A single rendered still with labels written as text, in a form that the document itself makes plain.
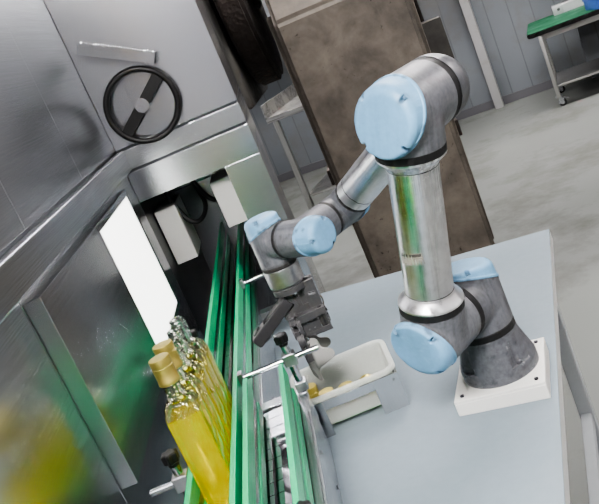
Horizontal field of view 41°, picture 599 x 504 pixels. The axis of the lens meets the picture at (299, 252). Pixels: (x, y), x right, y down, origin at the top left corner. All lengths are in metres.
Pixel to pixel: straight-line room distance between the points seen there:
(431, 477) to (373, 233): 2.32
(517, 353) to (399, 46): 2.15
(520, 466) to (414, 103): 0.62
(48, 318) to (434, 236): 0.62
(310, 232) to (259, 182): 0.86
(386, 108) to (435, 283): 0.32
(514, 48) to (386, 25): 4.83
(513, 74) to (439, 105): 7.05
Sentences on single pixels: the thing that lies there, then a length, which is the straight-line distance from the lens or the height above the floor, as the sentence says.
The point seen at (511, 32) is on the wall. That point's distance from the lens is 8.25.
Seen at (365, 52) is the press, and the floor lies 1.30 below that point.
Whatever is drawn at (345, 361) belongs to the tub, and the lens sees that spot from 1.82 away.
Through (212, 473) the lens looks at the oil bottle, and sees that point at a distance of 1.32.
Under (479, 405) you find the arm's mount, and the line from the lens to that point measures 1.59.
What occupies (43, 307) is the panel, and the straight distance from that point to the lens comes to 1.27.
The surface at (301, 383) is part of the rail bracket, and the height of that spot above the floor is 0.90.
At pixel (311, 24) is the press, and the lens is 3.51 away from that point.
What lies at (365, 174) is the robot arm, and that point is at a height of 1.23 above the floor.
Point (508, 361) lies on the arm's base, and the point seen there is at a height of 0.82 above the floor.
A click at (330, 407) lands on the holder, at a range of 1.69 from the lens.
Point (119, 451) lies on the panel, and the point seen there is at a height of 1.04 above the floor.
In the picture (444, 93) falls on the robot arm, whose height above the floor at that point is 1.35.
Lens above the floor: 1.55
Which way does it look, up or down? 15 degrees down
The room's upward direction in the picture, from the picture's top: 23 degrees counter-clockwise
